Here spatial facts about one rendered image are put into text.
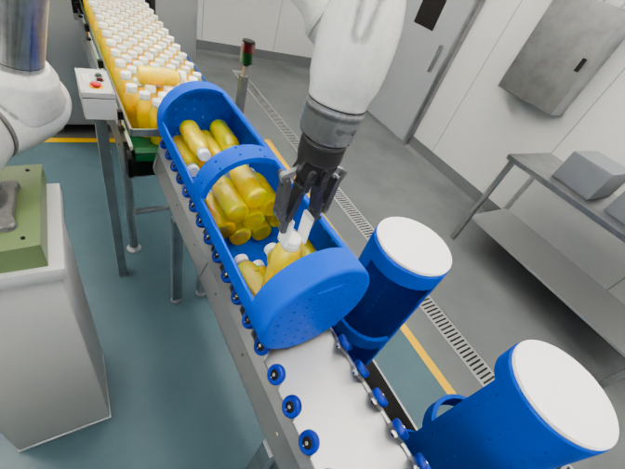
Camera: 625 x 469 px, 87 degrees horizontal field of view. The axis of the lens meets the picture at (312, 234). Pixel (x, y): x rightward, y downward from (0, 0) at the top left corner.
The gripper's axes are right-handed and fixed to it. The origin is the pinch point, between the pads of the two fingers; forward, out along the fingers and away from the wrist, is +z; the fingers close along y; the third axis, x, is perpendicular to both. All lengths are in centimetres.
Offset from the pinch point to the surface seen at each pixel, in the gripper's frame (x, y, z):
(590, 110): 66, 337, -3
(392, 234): 9, 51, 23
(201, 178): 33.8, -7.1, 10.8
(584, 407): -57, 61, 24
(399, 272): -3, 45, 26
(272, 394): -17.1, -6.0, 34.5
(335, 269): -9.4, 5.0, 3.4
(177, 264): 74, -2, 92
